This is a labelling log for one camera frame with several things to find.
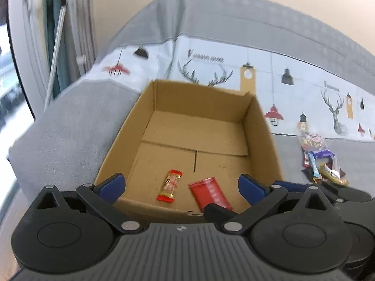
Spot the silver foil snack stick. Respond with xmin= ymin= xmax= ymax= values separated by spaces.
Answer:
xmin=326 ymin=156 xmax=341 ymax=180

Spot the red snack packet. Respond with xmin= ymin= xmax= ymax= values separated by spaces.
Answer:
xmin=188 ymin=177 xmax=233 ymax=212

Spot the blue white snack bar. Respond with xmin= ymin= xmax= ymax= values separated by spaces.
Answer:
xmin=307 ymin=152 xmax=322 ymax=179

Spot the small red gold candy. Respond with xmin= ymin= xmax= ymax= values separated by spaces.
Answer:
xmin=156 ymin=169 xmax=183 ymax=204

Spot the yellow snack bar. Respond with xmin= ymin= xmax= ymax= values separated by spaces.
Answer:
xmin=319 ymin=164 xmax=348 ymax=186

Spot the purple snack wrapper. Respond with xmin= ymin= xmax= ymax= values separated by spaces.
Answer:
xmin=311 ymin=149 xmax=335 ymax=160

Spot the open cardboard box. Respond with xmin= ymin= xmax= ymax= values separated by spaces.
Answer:
xmin=96 ymin=80 xmax=284 ymax=223

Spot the grey patterned sofa cover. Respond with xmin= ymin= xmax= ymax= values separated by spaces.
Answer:
xmin=9 ymin=0 xmax=374 ymax=200

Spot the grey curtain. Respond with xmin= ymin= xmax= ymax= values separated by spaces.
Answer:
xmin=43 ymin=0 xmax=97 ymax=102

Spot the grey steamer hose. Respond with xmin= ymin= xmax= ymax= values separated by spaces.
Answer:
xmin=43 ymin=5 xmax=68 ymax=112

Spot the white window frame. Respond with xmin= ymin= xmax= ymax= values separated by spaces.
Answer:
xmin=8 ymin=0 xmax=50 ymax=118

